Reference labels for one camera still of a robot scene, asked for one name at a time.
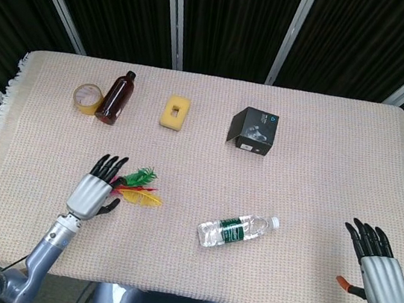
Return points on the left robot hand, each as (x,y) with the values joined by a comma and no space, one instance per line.
(89,192)

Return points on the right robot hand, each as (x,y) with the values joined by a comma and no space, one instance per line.
(384,277)

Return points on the colourful feather toy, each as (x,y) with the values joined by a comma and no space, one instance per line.
(139,189)

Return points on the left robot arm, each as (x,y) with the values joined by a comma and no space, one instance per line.
(26,260)

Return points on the yellow tape roll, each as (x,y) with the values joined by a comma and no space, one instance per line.
(87,99)

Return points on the brown amber plastic bottle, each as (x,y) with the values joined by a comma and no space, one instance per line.
(116,98)

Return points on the beige woven tablecloth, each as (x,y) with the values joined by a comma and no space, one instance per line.
(200,166)

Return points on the yellow sponge with hole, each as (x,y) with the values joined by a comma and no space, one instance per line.
(175,112)

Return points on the clear plastic water bottle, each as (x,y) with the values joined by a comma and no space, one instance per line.
(236,230)

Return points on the black cardboard box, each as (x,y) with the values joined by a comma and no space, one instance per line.
(253,130)

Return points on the black curtain backdrop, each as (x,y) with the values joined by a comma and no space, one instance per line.
(239,21)

